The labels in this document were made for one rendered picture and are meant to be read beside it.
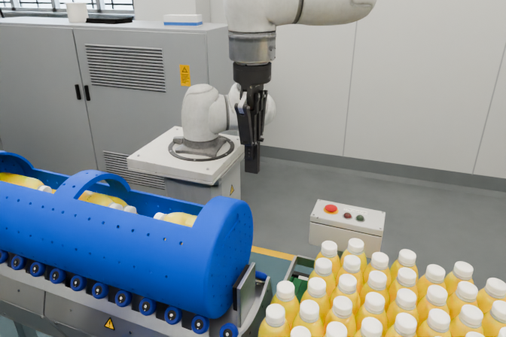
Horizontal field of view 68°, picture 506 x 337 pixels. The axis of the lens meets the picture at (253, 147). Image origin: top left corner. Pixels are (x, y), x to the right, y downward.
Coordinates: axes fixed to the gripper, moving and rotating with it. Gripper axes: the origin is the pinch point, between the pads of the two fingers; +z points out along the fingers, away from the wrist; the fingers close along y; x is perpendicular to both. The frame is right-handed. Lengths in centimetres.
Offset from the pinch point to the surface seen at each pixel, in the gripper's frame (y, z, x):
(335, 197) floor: 225, 137, 10
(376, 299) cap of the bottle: -2.9, 26.9, -29.2
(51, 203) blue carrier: -11, 17, 50
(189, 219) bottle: -2.2, 18.2, 15.5
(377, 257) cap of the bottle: 11.1, 26.9, -28.3
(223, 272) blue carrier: -6.9, 27.3, 4.5
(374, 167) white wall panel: 282, 128, -17
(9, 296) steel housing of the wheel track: -15, 51, 72
